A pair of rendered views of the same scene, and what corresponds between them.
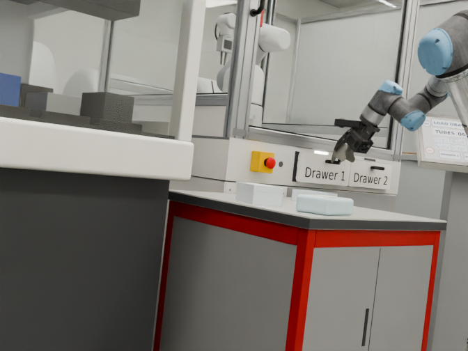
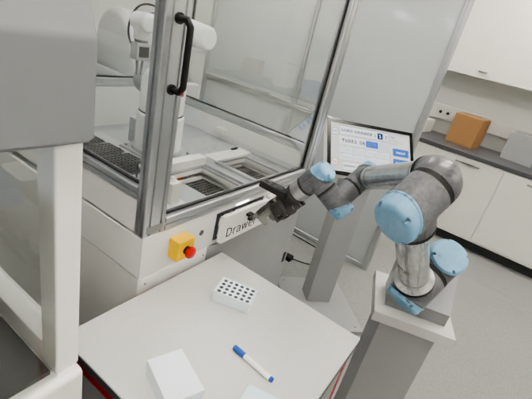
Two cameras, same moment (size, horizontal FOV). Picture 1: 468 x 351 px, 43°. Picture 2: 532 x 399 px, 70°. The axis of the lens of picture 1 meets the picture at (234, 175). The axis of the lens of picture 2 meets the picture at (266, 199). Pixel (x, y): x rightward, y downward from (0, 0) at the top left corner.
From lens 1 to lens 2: 1.22 m
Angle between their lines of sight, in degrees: 29
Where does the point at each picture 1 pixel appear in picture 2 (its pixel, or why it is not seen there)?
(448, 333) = (321, 285)
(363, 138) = (286, 211)
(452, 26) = (427, 199)
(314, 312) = not seen: outside the picture
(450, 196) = not seen: hidden behind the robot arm
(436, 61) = (397, 233)
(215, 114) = (124, 202)
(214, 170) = (127, 262)
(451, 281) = (331, 252)
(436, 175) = not seen: hidden behind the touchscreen
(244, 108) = (161, 203)
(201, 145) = (110, 226)
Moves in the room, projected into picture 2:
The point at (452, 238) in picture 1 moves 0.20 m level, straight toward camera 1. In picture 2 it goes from (337, 223) to (340, 241)
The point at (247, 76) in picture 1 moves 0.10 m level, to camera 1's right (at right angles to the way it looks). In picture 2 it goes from (164, 168) to (200, 172)
